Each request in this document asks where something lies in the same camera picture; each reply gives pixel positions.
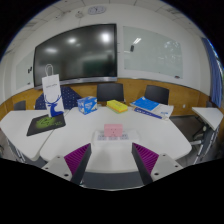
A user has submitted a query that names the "white paper bag blue deer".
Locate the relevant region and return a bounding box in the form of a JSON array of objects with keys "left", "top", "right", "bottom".
[{"left": 41, "top": 63, "right": 65, "bottom": 118}]

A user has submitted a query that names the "large glass whiteboard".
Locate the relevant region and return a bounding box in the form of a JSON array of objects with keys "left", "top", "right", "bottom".
[{"left": 122, "top": 25, "right": 184, "bottom": 80}]

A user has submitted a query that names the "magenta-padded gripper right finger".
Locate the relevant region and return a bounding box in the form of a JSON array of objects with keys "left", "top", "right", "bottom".
[{"left": 131, "top": 142, "right": 184, "bottom": 186}]

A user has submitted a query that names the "white power strip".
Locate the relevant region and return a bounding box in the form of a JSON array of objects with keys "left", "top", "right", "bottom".
[{"left": 92, "top": 129, "right": 141, "bottom": 148}]

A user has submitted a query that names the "black chair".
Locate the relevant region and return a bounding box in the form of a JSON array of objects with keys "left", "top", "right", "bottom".
[
  {"left": 143, "top": 84, "right": 170, "bottom": 106},
  {"left": 96, "top": 82, "right": 125, "bottom": 104}
]

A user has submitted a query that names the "blue curtain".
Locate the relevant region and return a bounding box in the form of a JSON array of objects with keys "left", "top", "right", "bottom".
[{"left": 201, "top": 36, "right": 224, "bottom": 108}]

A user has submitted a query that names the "dark blue book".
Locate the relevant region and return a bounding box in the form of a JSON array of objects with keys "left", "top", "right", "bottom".
[{"left": 133, "top": 107, "right": 164, "bottom": 120}]

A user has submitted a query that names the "black mouse pad green print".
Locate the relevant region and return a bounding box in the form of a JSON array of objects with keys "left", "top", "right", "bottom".
[{"left": 26, "top": 113, "right": 67, "bottom": 137}]

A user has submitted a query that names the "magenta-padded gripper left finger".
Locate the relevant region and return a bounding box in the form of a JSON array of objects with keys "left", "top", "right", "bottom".
[{"left": 41, "top": 143, "right": 92, "bottom": 186}]

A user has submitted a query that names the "grey chair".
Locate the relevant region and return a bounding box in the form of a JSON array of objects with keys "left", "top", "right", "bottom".
[{"left": 13, "top": 99, "right": 27, "bottom": 112}]

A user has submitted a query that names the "large black wall display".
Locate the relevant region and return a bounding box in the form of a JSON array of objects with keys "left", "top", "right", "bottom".
[{"left": 33, "top": 23, "right": 119, "bottom": 88}]

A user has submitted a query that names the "white side table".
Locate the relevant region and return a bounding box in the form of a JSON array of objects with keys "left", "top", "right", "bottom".
[{"left": 191, "top": 106, "right": 224, "bottom": 164}]

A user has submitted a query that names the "small glass whiteboard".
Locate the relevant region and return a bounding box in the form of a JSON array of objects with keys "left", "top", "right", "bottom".
[{"left": 15, "top": 51, "right": 35, "bottom": 90}]

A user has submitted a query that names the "yellow box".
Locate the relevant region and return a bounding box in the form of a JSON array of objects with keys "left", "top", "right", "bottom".
[{"left": 106, "top": 99, "right": 129, "bottom": 114}]

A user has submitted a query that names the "blue tissue box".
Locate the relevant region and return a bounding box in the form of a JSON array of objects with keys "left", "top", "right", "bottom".
[{"left": 77, "top": 96, "right": 99, "bottom": 116}]

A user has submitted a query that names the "blue dotted chair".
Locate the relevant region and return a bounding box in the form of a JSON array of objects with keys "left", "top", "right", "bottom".
[{"left": 34, "top": 86, "right": 83, "bottom": 111}]

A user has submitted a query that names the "round wall clock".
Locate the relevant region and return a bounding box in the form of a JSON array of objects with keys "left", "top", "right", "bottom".
[{"left": 87, "top": 4, "right": 107, "bottom": 16}]

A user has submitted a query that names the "pink charger block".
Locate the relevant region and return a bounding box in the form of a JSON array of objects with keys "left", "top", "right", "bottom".
[{"left": 103, "top": 123, "right": 124, "bottom": 138}]

